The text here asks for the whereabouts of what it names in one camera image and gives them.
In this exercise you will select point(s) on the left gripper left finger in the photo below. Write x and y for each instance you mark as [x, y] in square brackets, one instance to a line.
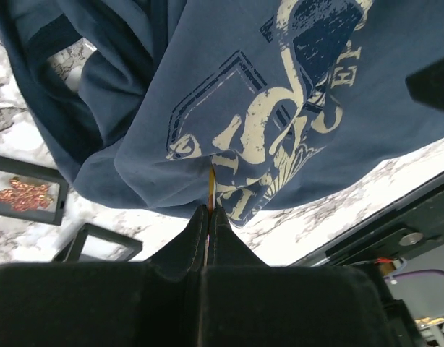
[185, 252]

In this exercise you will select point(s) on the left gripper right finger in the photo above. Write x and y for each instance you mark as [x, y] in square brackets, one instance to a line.
[225, 248]

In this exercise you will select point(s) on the yellow round badge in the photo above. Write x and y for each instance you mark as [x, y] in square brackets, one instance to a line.
[211, 206]

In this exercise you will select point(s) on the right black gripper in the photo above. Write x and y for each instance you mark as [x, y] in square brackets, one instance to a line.
[426, 86]

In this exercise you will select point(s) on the black wire frame stand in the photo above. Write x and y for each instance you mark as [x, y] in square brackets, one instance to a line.
[34, 174]

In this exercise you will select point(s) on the blue printed tank top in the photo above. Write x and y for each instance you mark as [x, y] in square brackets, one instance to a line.
[287, 101]

